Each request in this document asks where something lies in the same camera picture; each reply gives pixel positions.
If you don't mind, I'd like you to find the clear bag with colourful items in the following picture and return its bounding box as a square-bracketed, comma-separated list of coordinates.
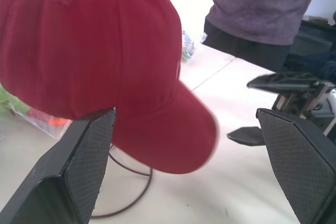
[0, 82, 73, 140]

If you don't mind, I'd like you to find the dark storage crate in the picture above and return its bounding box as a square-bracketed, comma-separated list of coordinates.
[282, 18, 336, 81]

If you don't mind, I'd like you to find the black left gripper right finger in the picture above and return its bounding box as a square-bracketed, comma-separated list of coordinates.
[256, 108, 336, 224]

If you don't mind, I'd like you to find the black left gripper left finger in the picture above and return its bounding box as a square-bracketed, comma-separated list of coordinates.
[0, 107, 117, 224]

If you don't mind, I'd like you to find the crumpled clear plastic bag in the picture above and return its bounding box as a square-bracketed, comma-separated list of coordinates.
[181, 30, 208, 61]

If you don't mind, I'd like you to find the red baseball cap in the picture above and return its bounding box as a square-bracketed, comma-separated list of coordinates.
[0, 0, 220, 175]

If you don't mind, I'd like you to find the dark wire hat stand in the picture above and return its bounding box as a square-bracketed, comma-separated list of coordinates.
[90, 144, 154, 218]

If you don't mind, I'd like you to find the person in purple shirt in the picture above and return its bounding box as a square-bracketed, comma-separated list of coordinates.
[203, 0, 336, 72]

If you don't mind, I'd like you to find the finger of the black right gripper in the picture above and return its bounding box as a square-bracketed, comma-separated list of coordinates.
[227, 126, 266, 146]
[246, 71, 317, 94]

